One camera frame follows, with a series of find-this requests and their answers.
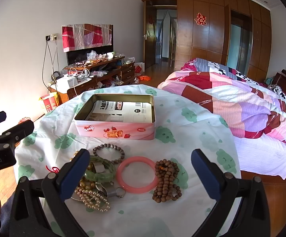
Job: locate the white bed sheet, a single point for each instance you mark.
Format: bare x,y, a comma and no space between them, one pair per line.
264,155

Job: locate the wall power socket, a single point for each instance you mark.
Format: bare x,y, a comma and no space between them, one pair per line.
51,37

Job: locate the pink bangle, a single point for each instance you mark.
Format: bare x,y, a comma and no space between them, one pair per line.
133,175

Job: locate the black television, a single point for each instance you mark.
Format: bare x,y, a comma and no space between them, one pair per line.
80,55

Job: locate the wooden TV cabinet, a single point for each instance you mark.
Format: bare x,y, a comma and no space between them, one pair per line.
105,74

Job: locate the brown wooden bead mala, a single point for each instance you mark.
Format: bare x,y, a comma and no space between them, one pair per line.
166,172

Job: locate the pink patchwork quilt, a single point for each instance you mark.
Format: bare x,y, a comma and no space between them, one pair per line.
248,108

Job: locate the red yellow gift bag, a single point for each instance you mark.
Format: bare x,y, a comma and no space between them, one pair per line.
49,102

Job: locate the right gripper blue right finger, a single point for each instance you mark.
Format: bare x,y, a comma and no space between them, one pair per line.
209,174

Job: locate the orange item on floor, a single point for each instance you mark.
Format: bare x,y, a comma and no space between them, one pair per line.
144,78

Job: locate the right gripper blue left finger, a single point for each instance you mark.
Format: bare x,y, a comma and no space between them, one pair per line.
71,173

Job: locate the red patchwork TV cover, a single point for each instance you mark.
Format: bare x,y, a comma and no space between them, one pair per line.
85,36

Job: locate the green jade bangle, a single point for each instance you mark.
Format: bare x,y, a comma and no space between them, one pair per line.
100,170

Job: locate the white box on cabinet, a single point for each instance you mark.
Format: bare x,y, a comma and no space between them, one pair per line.
66,82

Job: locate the wooden bedroom door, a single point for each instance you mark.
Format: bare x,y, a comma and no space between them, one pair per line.
150,15

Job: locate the red double happiness decal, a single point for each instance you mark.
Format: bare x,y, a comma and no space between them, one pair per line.
200,19

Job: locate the silver bangle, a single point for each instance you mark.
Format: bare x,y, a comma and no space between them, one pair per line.
85,186

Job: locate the pink cookie tin box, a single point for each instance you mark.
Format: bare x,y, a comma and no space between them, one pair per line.
115,130

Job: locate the paper leaflet in tin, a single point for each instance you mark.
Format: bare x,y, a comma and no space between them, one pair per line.
118,111

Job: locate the wooden wardrobe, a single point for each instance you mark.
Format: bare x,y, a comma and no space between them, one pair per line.
212,41

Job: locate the red string knot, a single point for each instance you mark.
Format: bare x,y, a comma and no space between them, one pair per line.
53,169

